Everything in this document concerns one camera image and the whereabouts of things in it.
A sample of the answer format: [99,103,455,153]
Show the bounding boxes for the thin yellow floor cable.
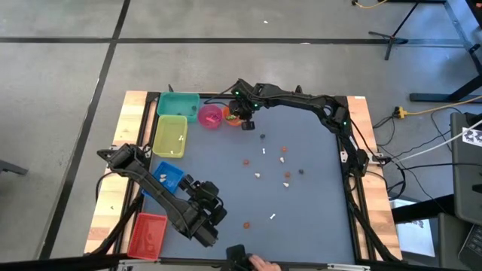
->
[352,0,389,9]

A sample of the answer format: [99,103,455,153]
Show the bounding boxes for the yellow plastic bin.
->
[152,114,188,158]

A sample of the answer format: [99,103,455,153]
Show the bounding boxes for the person's hand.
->
[248,254,282,271]

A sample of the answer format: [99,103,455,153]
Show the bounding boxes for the black keyboard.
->
[457,224,482,271]

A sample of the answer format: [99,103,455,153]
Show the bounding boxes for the gray chair leg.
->
[0,160,29,177]

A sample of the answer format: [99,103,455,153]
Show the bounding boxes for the white marker paper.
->
[462,126,482,148]

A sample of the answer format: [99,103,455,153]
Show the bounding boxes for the wooden table side board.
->
[84,90,150,255]
[346,96,403,261]

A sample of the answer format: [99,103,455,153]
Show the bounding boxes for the red plastic basket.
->
[127,213,168,262]

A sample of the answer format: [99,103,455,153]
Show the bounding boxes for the gray floor box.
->
[436,212,471,271]

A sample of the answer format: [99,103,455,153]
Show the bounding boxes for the yellow extension cord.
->
[393,96,482,118]

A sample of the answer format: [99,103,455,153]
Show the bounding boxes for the black floor bar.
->
[0,254,129,271]

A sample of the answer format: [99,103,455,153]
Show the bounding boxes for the silver metal bracket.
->
[326,263,371,271]

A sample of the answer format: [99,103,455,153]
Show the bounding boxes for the black tripod stand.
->
[368,0,422,61]

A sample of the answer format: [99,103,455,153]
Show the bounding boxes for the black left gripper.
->
[179,173,229,227]

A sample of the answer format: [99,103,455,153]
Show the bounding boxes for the black floor beam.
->
[390,193,456,224]

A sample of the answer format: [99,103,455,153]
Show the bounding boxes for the dark gray desk top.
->
[450,111,482,227]

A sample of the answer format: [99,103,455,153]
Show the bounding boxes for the pink plastic bowl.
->
[197,104,224,131]

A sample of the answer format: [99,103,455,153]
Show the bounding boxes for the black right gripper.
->
[228,78,265,132]

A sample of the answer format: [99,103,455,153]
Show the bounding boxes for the orange plastic bowl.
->
[221,106,245,127]

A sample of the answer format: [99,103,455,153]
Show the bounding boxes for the black desk frame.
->
[409,0,482,103]

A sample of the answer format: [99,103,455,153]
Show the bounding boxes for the blue plastic basket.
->
[142,160,186,199]

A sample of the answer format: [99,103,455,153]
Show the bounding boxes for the white floor paper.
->
[391,199,437,257]

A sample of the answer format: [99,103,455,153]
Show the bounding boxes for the teal plastic bin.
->
[156,91,201,123]

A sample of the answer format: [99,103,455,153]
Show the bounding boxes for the white cable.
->
[391,119,482,163]

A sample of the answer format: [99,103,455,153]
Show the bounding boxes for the black cable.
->
[391,161,482,172]

